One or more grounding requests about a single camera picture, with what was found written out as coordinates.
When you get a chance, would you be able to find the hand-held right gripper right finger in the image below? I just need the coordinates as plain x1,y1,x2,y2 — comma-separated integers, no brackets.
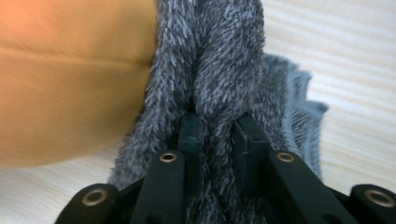
233,112,275,194

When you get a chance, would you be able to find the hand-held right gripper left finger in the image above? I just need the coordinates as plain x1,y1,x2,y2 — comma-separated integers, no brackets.
177,111,204,198

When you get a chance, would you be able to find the grey fluffy towel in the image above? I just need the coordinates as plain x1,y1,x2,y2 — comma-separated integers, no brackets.
106,0,330,224

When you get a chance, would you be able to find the orange plush toy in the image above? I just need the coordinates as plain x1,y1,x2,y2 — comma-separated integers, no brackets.
0,0,159,170

